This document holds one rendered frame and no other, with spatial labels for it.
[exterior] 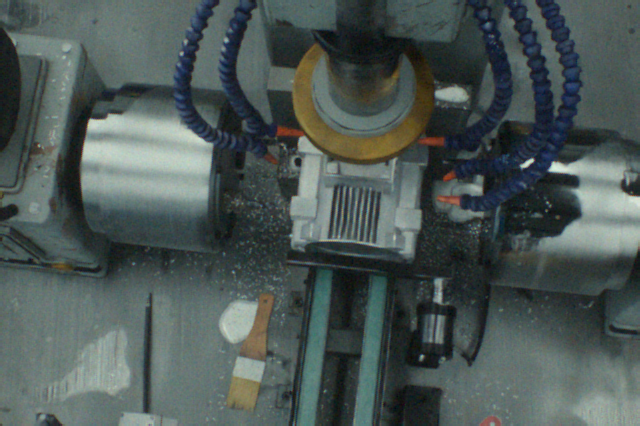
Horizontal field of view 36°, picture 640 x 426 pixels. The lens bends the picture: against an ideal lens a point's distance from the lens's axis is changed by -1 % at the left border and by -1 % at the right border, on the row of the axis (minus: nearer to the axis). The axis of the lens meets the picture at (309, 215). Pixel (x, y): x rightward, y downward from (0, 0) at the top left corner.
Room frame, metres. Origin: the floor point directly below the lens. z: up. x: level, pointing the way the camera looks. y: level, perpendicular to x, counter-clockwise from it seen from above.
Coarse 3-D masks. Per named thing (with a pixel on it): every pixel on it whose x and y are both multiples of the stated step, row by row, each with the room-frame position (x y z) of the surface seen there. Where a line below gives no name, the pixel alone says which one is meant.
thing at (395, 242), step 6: (306, 228) 0.37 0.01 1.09; (312, 228) 0.37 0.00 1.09; (318, 228) 0.37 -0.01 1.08; (300, 234) 0.37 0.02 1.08; (306, 234) 0.36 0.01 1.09; (312, 234) 0.36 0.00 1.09; (318, 234) 0.36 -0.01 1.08; (390, 234) 0.34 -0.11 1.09; (396, 234) 0.34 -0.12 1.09; (306, 240) 0.36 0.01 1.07; (312, 240) 0.35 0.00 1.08; (318, 240) 0.35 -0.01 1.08; (390, 240) 0.33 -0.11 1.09; (396, 240) 0.33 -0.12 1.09; (402, 240) 0.33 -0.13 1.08; (384, 246) 0.32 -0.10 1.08; (390, 246) 0.32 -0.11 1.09; (396, 246) 0.32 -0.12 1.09; (402, 246) 0.32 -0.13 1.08
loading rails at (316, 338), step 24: (312, 288) 0.32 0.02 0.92; (384, 288) 0.29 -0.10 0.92; (288, 312) 0.30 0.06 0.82; (312, 312) 0.28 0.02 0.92; (384, 312) 0.26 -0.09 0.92; (408, 312) 0.26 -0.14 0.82; (312, 336) 0.24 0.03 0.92; (336, 336) 0.24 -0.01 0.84; (360, 336) 0.23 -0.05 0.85; (384, 336) 0.22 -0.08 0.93; (312, 360) 0.20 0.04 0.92; (384, 360) 0.18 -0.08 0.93; (312, 384) 0.16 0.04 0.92; (360, 384) 0.15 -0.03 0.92; (384, 384) 0.14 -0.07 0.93; (288, 408) 0.14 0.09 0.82; (312, 408) 0.13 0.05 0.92; (360, 408) 0.11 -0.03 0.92; (384, 408) 0.11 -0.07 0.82
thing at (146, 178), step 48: (144, 96) 0.60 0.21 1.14; (192, 96) 0.59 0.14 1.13; (96, 144) 0.53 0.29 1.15; (144, 144) 0.51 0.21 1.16; (192, 144) 0.50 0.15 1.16; (96, 192) 0.47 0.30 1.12; (144, 192) 0.45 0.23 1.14; (192, 192) 0.44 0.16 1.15; (240, 192) 0.45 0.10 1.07; (144, 240) 0.40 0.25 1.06; (192, 240) 0.39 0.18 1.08
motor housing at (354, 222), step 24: (312, 168) 0.47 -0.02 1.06; (408, 168) 0.44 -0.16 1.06; (312, 192) 0.43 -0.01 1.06; (336, 192) 0.42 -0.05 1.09; (360, 192) 0.41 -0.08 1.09; (408, 192) 0.40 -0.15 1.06; (336, 216) 0.38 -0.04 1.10; (360, 216) 0.37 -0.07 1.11; (384, 216) 0.37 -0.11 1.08; (336, 240) 0.34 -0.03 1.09; (360, 240) 0.34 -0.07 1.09; (384, 240) 0.33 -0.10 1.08; (408, 240) 0.33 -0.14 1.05
